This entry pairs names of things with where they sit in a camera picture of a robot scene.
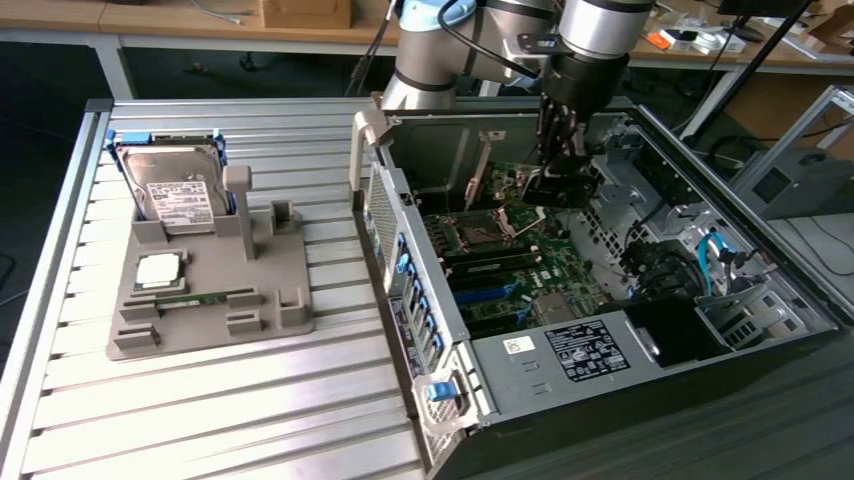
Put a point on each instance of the wooden desk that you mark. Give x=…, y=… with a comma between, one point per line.
x=53, y=15

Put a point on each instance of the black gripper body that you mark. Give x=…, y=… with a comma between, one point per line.
x=580, y=80

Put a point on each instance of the grey chipset heatsink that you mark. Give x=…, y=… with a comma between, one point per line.
x=555, y=307

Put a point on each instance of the green motherboard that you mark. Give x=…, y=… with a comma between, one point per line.
x=554, y=272

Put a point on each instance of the hard disk with blue carrier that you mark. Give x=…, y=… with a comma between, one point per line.
x=176, y=195

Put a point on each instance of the brown cardboard box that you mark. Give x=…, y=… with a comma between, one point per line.
x=303, y=12

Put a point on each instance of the metal disk bay cage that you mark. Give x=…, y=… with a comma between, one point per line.
x=621, y=195

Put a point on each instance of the grey power supply unit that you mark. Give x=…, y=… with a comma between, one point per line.
x=507, y=370

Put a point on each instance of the CPU socket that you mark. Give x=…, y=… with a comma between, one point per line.
x=476, y=232

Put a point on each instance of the grey metal machine box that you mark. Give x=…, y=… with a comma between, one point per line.
x=801, y=185

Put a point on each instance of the open black PC case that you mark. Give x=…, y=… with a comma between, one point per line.
x=434, y=150

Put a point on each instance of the grey plastic parts rack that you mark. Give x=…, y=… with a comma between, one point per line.
x=214, y=270

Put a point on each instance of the silver CPU chip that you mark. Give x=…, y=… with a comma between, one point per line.
x=159, y=272

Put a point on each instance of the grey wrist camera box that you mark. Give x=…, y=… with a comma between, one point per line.
x=530, y=45

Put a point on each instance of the blue expansion slot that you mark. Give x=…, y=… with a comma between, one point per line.
x=483, y=294

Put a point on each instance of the blue case latch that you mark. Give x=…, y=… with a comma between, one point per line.
x=439, y=391

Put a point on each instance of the green RAM stick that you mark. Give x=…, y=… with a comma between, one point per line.
x=190, y=300

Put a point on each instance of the green graphics card black shroud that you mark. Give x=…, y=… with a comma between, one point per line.
x=560, y=192

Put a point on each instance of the metal socket cover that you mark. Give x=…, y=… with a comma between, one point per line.
x=523, y=217

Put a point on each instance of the black stand pole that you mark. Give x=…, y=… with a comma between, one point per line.
x=754, y=70

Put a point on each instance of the black RAM stick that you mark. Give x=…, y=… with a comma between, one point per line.
x=496, y=265

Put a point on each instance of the black plastic air duct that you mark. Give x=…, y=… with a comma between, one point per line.
x=667, y=330

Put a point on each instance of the orange small box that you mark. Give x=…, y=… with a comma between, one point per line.
x=667, y=40

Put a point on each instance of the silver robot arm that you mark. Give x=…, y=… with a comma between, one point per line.
x=440, y=50

